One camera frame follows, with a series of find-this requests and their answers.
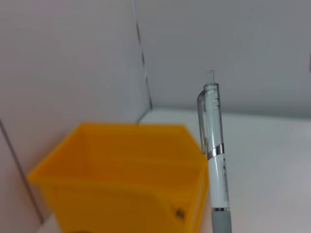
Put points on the silver white ballpoint pen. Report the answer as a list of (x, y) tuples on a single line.
[(216, 155)]

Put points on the yellow plastic bin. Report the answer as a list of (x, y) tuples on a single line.
[(121, 174)]

